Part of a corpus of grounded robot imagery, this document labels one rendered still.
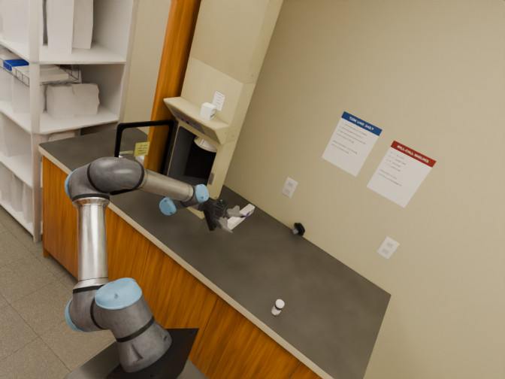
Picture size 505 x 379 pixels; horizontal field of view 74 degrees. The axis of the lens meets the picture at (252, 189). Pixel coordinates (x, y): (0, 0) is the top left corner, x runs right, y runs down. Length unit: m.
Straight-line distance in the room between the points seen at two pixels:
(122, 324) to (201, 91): 1.07
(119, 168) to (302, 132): 1.07
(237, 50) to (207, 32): 0.18
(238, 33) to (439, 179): 1.12
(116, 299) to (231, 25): 1.13
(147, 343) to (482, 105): 1.54
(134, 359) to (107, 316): 0.14
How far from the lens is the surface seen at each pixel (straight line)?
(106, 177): 1.16
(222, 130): 1.55
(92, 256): 1.18
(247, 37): 1.51
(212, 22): 1.62
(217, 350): 1.87
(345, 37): 1.79
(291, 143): 1.93
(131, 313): 1.05
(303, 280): 1.78
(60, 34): 2.48
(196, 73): 1.68
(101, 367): 1.30
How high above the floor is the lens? 2.08
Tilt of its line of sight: 30 degrees down
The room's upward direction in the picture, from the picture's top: 21 degrees clockwise
